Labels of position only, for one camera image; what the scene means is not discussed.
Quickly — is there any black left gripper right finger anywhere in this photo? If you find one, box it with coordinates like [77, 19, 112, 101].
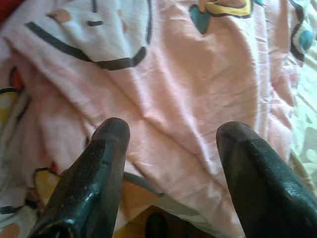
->
[215, 120, 317, 238]

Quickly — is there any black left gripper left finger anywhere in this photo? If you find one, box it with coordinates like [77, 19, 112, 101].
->
[28, 117, 131, 238]

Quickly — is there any pink cartoon bear blanket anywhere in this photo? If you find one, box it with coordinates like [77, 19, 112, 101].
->
[0, 0, 317, 238]

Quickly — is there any bed with beige floral sheet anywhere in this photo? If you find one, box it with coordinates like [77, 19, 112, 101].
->
[289, 0, 317, 189]

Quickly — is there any red folded cushion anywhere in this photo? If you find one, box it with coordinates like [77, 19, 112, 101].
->
[0, 0, 18, 23]

